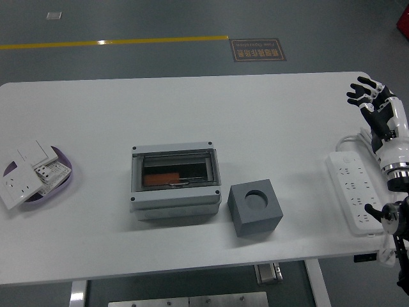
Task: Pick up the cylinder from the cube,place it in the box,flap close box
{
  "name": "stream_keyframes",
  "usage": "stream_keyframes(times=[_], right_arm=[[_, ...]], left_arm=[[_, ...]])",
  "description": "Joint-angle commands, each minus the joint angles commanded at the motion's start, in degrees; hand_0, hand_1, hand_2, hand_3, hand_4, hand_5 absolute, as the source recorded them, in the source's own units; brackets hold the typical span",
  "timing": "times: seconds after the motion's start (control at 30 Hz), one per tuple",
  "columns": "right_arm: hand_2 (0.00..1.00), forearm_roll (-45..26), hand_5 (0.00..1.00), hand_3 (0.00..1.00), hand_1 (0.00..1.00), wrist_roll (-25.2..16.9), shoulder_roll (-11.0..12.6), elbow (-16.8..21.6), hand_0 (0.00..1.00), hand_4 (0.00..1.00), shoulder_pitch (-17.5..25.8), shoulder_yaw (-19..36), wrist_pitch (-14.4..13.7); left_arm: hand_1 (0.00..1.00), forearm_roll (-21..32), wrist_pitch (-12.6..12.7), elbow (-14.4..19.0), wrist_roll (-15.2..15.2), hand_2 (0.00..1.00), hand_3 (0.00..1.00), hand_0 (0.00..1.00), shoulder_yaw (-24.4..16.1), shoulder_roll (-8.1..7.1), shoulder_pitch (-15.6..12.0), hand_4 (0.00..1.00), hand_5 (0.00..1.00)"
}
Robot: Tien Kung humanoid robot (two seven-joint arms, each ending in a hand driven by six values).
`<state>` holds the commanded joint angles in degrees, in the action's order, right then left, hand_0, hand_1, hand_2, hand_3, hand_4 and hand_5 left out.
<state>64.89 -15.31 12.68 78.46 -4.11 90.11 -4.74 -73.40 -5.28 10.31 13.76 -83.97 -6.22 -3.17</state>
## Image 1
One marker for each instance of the black table control panel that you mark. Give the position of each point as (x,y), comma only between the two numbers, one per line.
(365,258)

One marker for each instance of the white power strip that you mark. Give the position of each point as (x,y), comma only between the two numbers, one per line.
(351,185)

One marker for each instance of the transparent hinged box lid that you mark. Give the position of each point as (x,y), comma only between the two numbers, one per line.
(179,160)

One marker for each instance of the small white socket insert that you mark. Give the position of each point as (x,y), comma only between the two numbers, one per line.
(44,172)

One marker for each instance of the small grey floor plate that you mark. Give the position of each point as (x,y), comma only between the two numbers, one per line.
(54,15)

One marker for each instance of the grey metal base plate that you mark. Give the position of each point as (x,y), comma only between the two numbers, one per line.
(228,300)
(148,302)

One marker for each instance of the yellow floor tape line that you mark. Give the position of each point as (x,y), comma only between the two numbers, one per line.
(112,42)

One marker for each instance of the purple plastic tray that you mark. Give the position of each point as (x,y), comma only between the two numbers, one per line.
(51,196)

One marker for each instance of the white power plug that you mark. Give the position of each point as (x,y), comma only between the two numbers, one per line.
(386,257)

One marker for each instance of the white rocker switch plate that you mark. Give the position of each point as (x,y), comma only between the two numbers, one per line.
(35,152)

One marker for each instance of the grey metal table bracket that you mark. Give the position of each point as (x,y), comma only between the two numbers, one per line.
(268,273)

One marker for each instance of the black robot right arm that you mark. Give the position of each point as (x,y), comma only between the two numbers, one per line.
(399,185)

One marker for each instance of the grey plastic junction box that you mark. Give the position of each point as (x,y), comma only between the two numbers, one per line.
(172,199)

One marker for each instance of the white table leg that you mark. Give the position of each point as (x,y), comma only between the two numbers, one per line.
(78,294)
(316,281)

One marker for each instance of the grey cube with round recess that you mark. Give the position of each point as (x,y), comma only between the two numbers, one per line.
(255,224)

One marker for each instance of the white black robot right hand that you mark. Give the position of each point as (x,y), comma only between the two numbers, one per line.
(393,150)

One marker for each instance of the brown floor sign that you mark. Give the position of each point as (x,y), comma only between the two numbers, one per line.
(258,50)

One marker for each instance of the white five-hole socket plate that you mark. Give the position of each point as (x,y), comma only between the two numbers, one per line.
(17,188)

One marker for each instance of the red object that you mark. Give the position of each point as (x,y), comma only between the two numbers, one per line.
(403,22)

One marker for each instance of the large white socket insert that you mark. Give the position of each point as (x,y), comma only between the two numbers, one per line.
(59,174)

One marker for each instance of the orange cylinder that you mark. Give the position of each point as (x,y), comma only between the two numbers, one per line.
(159,179)

